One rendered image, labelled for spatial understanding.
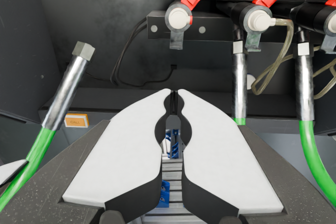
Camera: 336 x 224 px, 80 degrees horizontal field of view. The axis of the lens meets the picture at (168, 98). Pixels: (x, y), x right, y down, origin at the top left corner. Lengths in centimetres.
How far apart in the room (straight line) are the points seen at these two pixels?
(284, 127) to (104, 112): 40
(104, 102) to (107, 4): 22
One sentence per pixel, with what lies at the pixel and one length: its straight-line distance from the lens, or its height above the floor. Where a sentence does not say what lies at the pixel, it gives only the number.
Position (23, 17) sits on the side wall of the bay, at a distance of 53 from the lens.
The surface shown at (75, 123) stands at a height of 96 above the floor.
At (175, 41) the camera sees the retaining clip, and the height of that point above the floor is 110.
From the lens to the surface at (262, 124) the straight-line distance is 50.
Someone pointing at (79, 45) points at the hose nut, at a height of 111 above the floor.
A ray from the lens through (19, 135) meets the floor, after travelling 220.
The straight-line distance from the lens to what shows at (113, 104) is 50.
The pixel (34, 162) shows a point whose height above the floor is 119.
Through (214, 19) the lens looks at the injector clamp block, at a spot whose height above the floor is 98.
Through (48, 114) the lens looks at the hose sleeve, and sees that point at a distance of 23.
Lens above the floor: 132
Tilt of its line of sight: 61 degrees down
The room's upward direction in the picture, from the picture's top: 175 degrees counter-clockwise
